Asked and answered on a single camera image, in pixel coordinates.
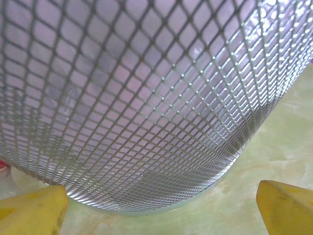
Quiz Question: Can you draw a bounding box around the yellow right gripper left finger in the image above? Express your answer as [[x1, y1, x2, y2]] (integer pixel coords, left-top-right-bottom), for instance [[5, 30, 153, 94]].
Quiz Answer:
[[0, 185, 69, 235]]

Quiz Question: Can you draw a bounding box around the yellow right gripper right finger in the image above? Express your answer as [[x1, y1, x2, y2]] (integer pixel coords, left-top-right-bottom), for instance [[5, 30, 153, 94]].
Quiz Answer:
[[255, 180, 313, 235]]

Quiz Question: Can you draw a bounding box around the white bottle with red cap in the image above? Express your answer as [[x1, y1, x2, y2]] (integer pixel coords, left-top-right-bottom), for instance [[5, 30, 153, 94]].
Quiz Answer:
[[0, 158, 17, 194]]

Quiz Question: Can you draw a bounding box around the silver wire mesh bin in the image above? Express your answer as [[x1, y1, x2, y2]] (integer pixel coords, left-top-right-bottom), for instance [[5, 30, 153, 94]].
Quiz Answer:
[[0, 0, 313, 217]]

